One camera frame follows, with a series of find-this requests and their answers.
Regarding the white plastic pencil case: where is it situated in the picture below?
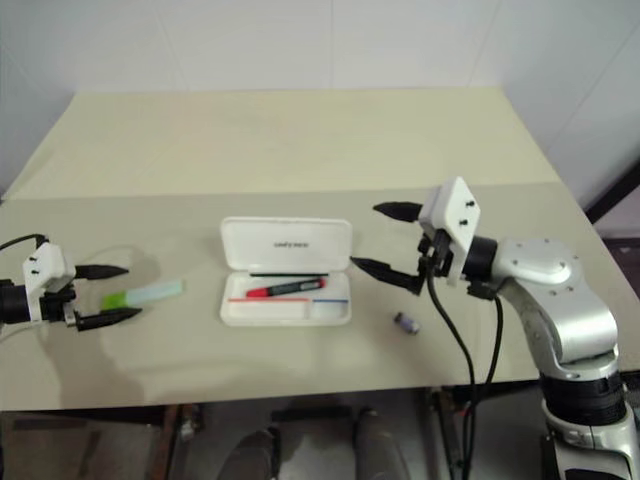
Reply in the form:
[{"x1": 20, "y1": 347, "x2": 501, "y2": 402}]
[{"x1": 219, "y1": 215, "x2": 354, "y2": 329}]

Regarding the green highlighter marker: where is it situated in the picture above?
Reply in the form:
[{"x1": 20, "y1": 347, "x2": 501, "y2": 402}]
[{"x1": 102, "y1": 278, "x2": 187, "y2": 311}]

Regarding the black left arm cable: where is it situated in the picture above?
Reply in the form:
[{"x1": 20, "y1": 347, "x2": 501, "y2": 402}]
[{"x1": 0, "y1": 233, "x2": 49, "y2": 252}]

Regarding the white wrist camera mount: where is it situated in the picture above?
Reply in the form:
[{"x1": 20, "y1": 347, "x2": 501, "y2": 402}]
[
  {"x1": 22, "y1": 242, "x2": 77, "y2": 322},
  {"x1": 417, "y1": 175, "x2": 483, "y2": 290}
]

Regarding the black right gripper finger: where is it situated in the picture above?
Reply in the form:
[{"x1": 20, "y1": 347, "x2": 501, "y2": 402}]
[
  {"x1": 372, "y1": 200, "x2": 424, "y2": 223},
  {"x1": 350, "y1": 255, "x2": 426, "y2": 296}
]

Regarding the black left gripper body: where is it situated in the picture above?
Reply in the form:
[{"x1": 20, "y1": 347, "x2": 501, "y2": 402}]
[{"x1": 39, "y1": 284, "x2": 82, "y2": 332}]

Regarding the small purple cap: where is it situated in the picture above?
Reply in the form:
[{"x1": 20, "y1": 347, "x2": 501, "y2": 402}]
[{"x1": 394, "y1": 311, "x2": 421, "y2": 336}]

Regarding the dark rounded shape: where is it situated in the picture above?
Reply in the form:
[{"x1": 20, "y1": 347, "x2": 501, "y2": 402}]
[{"x1": 225, "y1": 424, "x2": 282, "y2": 480}]

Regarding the dark metal frame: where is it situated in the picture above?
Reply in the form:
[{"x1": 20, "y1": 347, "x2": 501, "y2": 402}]
[{"x1": 585, "y1": 143, "x2": 640, "y2": 229}]

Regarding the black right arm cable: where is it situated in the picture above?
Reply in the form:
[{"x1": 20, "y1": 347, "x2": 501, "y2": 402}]
[{"x1": 467, "y1": 282, "x2": 504, "y2": 401}]

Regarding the brown table leg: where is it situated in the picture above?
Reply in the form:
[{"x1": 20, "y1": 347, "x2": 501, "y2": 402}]
[{"x1": 163, "y1": 402, "x2": 202, "y2": 444}]

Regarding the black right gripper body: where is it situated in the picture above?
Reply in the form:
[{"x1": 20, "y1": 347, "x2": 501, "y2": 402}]
[{"x1": 413, "y1": 225, "x2": 457, "y2": 297}]

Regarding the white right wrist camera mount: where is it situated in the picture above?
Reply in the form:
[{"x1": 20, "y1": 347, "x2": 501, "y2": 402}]
[{"x1": 417, "y1": 175, "x2": 483, "y2": 290}]

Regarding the red and black marker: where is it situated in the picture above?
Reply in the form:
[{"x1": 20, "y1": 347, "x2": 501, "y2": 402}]
[{"x1": 245, "y1": 278, "x2": 329, "y2": 299}]

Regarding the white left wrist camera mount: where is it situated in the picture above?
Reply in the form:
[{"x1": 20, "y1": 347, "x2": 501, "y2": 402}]
[{"x1": 22, "y1": 242, "x2": 77, "y2": 322}]

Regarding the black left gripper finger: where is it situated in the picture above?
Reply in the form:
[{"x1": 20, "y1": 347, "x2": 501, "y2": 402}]
[
  {"x1": 76, "y1": 307, "x2": 144, "y2": 332},
  {"x1": 74, "y1": 264, "x2": 131, "y2": 280}
]

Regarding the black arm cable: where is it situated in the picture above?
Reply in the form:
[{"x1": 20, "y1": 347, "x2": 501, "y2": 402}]
[
  {"x1": 0, "y1": 233, "x2": 49, "y2": 252},
  {"x1": 467, "y1": 282, "x2": 504, "y2": 401}
]

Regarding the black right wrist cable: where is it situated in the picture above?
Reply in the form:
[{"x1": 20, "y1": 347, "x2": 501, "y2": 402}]
[{"x1": 424, "y1": 234, "x2": 477, "y2": 480}]

